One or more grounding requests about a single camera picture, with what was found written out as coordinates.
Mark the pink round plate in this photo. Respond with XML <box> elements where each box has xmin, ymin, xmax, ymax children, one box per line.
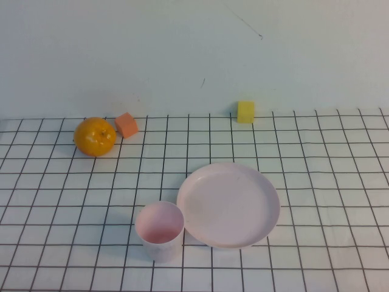
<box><xmin>176</xmin><ymin>162</ymin><xmax>281</xmax><ymax>251</ymax></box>

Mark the pink plastic cup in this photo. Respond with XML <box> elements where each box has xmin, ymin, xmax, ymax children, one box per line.
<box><xmin>134</xmin><ymin>201</ymin><xmax>185</xmax><ymax>264</ymax></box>

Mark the white black-grid table mat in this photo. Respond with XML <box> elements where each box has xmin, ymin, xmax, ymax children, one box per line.
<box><xmin>0</xmin><ymin>108</ymin><xmax>389</xmax><ymax>292</ymax></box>

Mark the yellow foam cube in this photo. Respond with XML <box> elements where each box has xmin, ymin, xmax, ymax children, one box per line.
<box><xmin>237</xmin><ymin>100</ymin><xmax>255</xmax><ymax>124</ymax></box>

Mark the orange citrus fruit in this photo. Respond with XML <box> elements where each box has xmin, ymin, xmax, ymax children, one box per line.
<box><xmin>74</xmin><ymin>117</ymin><xmax>117</xmax><ymax>158</ymax></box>

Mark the orange foam cube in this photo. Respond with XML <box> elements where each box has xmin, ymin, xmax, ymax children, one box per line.
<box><xmin>114</xmin><ymin>112</ymin><xmax>139</xmax><ymax>140</ymax></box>

